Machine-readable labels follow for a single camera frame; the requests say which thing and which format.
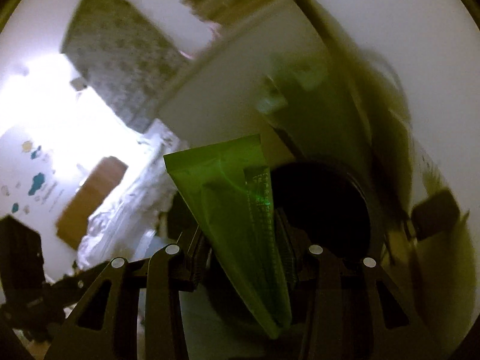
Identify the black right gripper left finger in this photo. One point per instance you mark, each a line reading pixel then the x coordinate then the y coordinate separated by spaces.
pixel 103 323

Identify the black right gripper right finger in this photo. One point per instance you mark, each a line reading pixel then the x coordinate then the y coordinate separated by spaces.
pixel 354 311

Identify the green plastic wrapper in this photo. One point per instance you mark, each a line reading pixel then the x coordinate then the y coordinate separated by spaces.
pixel 227 187

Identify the black trash bin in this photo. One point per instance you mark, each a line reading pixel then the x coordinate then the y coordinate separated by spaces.
pixel 319 201

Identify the brown wooden headboard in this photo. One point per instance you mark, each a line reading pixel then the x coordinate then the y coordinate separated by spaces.
pixel 73 223

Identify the bed with white duvet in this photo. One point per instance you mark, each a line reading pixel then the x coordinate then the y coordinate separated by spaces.
pixel 125 222

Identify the white cabinet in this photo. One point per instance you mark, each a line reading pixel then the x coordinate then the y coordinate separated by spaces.
pixel 273 76

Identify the patterned grey curtain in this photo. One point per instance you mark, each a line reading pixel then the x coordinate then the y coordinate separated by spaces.
pixel 124 58

